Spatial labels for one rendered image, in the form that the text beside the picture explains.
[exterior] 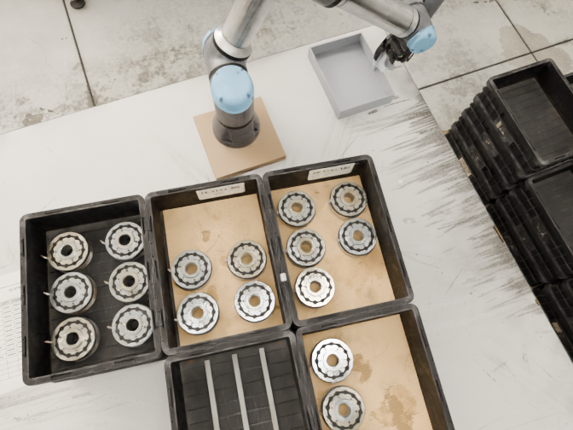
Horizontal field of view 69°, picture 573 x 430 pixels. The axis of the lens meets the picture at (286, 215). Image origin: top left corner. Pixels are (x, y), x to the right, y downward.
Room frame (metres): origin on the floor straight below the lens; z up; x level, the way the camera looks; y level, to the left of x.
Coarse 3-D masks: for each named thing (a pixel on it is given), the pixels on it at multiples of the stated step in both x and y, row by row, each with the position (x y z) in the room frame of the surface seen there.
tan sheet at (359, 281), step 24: (312, 192) 0.45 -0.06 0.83; (336, 216) 0.39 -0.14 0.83; (360, 216) 0.40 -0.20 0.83; (336, 240) 0.32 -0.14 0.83; (360, 240) 0.33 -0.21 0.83; (288, 264) 0.24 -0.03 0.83; (336, 264) 0.25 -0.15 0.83; (360, 264) 0.26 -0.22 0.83; (384, 264) 0.27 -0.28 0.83; (312, 288) 0.18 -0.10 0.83; (336, 288) 0.19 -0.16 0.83; (360, 288) 0.20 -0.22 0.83; (384, 288) 0.21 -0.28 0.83; (312, 312) 0.12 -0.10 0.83
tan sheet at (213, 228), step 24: (168, 216) 0.32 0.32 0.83; (192, 216) 0.33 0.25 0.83; (216, 216) 0.34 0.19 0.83; (240, 216) 0.35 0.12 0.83; (168, 240) 0.25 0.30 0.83; (192, 240) 0.26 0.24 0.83; (216, 240) 0.27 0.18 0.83; (240, 240) 0.28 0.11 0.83; (264, 240) 0.29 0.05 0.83; (216, 264) 0.21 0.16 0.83; (216, 288) 0.15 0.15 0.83; (192, 336) 0.02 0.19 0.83; (216, 336) 0.03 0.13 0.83
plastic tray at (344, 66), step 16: (320, 48) 1.03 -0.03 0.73; (336, 48) 1.06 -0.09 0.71; (352, 48) 1.08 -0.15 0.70; (368, 48) 1.05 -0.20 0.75; (320, 64) 0.99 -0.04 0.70; (336, 64) 1.00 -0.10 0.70; (352, 64) 1.01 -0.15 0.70; (368, 64) 1.02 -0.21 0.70; (320, 80) 0.92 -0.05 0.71; (336, 80) 0.93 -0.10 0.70; (352, 80) 0.94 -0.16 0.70; (368, 80) 0.95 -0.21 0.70; (384, 80) 0.93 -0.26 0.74; (336, 96) 0.87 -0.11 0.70; (352, 96) 0.87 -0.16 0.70; (368, 96) 0.88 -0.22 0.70; (384, 96) 0.86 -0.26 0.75; (336, 112) 0.80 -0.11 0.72; (352, 112) 0.80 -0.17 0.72
